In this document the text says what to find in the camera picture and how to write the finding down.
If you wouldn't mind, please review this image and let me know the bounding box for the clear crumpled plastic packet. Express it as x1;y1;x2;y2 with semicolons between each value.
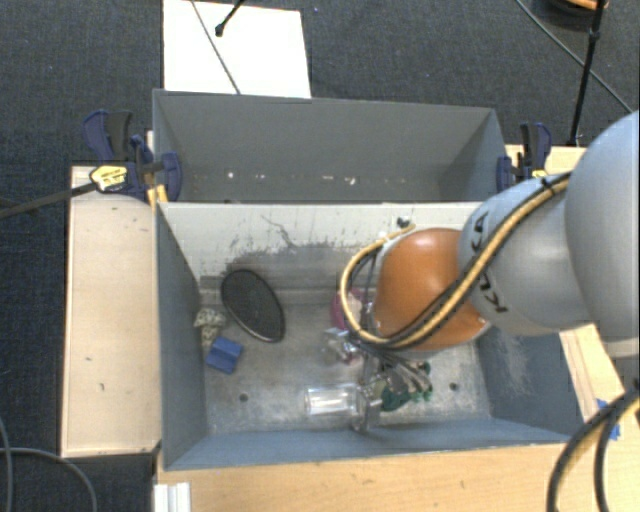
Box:
319;327;364;367

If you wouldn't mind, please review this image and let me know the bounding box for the pink cloth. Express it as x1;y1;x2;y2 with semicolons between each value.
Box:
331;287;374;332

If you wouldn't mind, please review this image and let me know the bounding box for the grey metal bin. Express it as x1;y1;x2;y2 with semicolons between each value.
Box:
151;88;587;472

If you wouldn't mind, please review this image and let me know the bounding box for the pale wood board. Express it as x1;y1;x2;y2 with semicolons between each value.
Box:
59;164;164;459

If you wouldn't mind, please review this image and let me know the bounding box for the blue block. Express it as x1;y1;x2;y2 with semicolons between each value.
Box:
205;335;245;376

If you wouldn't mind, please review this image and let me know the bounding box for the black oval disc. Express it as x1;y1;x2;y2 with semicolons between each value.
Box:
221;269;287;344

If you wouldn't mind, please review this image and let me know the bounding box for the camouflage patterned toy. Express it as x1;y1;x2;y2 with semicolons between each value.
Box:
193;306;227;352

